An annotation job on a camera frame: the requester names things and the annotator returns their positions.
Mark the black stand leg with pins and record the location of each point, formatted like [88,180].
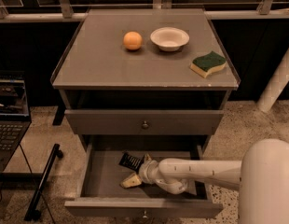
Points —
[40,181]

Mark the closed top drawer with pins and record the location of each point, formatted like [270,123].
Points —
[129,122]

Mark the green yellow sponge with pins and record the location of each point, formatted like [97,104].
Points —
[208,64]

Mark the metal railing frame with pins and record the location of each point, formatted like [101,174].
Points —
[150,6]

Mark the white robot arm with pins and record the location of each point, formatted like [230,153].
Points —
[261,178]

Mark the drawer knob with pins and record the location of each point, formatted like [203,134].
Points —
[145,125]
[145,214]

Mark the top drawer knob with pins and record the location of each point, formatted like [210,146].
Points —
[145,125]

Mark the orange fruit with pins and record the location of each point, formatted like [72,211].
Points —
[132,40]

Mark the white bowl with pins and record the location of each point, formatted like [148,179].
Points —
[169,39]

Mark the grey drawer cabinet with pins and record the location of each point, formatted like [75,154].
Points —
[99,73]

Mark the open middle drawer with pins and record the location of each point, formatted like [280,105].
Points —
[99,193]

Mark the middle drawer knob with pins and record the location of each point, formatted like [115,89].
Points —
[145,214]

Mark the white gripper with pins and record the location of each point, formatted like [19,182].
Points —
[146,171]

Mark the black laptop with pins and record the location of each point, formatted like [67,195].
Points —
[15,115]

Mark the black rxbar chocolate bar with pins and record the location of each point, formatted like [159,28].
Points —
[131,162]

